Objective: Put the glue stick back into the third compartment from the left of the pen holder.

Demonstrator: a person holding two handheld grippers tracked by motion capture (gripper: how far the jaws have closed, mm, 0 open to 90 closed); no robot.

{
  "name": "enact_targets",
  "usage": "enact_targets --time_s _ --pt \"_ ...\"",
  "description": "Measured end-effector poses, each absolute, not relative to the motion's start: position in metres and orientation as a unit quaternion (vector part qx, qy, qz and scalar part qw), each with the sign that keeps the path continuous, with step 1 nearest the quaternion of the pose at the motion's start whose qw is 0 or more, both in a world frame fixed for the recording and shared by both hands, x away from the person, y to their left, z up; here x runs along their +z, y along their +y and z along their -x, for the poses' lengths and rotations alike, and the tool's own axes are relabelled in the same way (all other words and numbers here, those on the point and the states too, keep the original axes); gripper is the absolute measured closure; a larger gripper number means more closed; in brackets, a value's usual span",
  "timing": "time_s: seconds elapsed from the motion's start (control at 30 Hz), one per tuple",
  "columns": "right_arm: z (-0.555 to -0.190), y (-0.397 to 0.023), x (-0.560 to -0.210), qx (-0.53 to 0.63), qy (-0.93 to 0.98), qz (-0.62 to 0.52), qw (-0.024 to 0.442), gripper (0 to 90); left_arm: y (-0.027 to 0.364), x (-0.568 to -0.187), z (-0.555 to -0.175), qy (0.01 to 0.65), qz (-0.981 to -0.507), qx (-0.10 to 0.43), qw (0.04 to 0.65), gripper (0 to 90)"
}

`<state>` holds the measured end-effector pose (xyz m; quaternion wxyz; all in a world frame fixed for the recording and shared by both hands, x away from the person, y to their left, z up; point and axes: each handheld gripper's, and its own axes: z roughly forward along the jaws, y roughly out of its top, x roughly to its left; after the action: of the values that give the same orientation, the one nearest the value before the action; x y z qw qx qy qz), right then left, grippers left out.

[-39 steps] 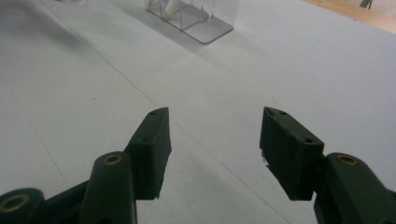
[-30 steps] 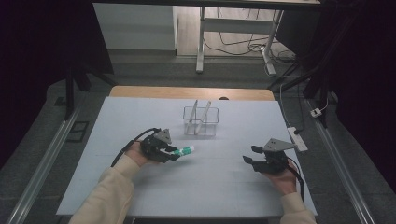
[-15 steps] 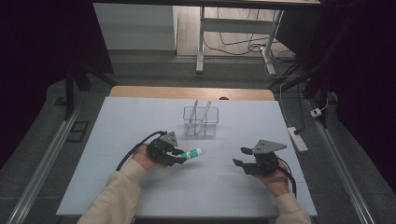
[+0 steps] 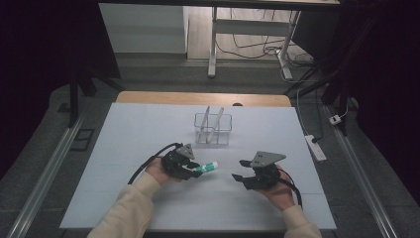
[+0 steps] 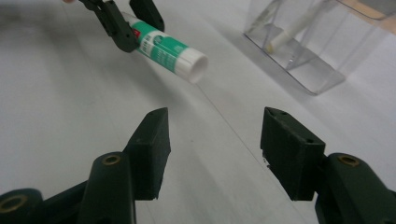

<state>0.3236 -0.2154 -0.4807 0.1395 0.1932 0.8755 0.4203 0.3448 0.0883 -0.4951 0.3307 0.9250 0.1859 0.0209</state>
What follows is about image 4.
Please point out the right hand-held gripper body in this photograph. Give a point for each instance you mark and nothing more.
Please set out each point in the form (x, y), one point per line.
(262, 177)

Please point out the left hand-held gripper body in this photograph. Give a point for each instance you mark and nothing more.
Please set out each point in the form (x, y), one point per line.
(175, 163)

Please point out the green and white glue stick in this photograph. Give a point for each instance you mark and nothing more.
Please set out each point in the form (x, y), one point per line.
(208, 167)

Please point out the clear plastic pen holder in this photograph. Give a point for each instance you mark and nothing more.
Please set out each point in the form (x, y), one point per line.
(214, 132)

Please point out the person's left hand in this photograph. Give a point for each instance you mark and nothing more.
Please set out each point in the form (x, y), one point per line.
(157, 172)

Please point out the person's right hand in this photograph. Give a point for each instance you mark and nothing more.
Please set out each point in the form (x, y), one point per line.
(280, 195)

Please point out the white table sheet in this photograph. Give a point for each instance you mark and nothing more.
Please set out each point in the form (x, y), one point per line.
(204, 205)

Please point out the white power strip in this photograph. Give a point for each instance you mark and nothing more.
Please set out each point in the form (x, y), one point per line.
(316, 148)

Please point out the small white adapter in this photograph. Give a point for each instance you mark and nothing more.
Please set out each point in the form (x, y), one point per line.
(335, 119)

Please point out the black floor plate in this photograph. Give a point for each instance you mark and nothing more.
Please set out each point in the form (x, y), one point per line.
(82, 140)

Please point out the black tripod stand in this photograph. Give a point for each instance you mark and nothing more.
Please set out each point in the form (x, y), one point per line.
(74, 99)
(333, 79)

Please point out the aluminium rail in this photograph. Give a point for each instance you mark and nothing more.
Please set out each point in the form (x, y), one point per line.
(43, 181)
(363, 178)

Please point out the white desk frame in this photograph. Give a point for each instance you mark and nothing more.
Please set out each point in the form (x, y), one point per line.
(213, 49)

